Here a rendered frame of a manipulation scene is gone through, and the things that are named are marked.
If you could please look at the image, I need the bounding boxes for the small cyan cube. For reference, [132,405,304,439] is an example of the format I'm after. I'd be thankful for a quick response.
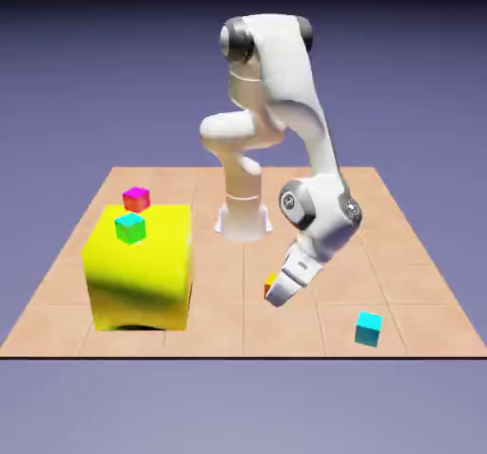
[354,310,384,348]

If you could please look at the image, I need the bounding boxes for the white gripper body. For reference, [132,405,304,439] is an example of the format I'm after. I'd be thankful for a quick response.
[264,268,308,308]

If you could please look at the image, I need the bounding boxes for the small orange cube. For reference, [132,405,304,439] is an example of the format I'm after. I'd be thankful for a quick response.
[263,272,279,301]

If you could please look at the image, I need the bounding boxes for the small magenta cube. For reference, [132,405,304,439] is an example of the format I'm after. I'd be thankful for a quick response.
[122,186,151,214]

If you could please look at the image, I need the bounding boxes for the large yellow box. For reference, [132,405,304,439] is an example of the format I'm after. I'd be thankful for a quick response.
[81,204,194,332]

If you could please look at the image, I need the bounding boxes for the small green cube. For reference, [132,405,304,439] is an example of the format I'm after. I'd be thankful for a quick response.
[114,211,147,247]

